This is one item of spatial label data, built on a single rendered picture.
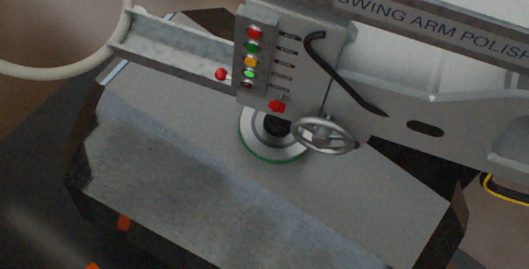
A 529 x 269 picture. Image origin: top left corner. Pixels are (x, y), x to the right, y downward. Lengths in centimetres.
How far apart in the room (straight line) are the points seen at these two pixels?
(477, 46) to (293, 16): 33
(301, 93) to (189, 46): 40
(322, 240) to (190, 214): 39
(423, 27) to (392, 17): 6
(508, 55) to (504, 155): 40
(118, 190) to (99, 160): 11
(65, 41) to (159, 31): 139
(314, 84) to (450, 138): 32
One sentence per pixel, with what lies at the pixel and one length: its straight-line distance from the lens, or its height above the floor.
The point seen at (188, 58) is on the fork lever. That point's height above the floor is 110.
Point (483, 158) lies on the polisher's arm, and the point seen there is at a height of 126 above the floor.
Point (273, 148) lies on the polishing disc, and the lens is 184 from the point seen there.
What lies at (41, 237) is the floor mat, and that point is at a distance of 274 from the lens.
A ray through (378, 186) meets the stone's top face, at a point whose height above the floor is 85.
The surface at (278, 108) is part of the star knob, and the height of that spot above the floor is 127.
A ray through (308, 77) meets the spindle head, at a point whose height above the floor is 137.
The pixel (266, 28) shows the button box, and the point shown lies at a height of 152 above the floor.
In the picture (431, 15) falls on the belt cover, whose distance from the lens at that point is 116.
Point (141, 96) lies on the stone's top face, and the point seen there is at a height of 85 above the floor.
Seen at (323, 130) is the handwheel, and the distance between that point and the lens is 150.
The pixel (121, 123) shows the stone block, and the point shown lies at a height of 80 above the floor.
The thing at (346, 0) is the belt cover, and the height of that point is 165.
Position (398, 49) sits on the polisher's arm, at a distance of 143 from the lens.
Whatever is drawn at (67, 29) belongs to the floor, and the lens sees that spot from 316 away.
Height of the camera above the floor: 257
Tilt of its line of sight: 64 degrees down
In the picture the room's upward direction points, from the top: 11 degrees clockwise
